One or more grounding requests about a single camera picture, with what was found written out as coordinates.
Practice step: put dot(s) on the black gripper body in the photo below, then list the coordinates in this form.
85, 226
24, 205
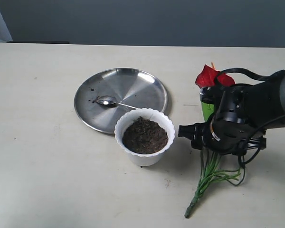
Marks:
230, 120

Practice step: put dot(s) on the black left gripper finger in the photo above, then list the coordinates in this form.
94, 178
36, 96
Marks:
188, 131

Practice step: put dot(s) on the red artificial anthurium flower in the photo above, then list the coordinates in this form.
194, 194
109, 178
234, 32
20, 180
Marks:
210, 154

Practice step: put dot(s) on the silver metal spork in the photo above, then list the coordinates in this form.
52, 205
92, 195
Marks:
109, 100

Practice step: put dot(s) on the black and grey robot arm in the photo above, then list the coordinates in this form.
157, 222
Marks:
264, 103

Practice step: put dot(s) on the white scalloped plastic pot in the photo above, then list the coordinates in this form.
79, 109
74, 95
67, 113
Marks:
145, 135

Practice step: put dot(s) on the round stainless steel plate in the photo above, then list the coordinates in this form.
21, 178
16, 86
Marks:
129, 86

